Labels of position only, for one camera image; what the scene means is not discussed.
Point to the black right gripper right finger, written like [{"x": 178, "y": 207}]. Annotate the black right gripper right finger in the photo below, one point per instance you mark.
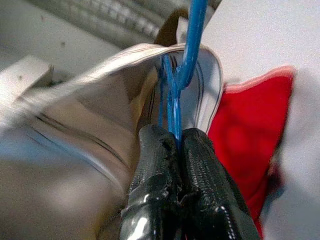
[{"x": 207, "y": 195}]

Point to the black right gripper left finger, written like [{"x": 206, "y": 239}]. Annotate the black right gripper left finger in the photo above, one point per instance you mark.
[{"x": 152, "y": 187}]

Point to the cream white trousers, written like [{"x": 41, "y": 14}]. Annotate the cream white trousers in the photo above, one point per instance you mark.
[{"x": 75, "y": 120}]

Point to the blue clothes hanger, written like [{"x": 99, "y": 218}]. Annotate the blue clothes hanger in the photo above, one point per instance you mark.
[{"x": 192, "y": 30}]

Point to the red white-striped garment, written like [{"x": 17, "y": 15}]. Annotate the red white-striped garment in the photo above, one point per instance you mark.
[{"x": 245, "y": 125}]

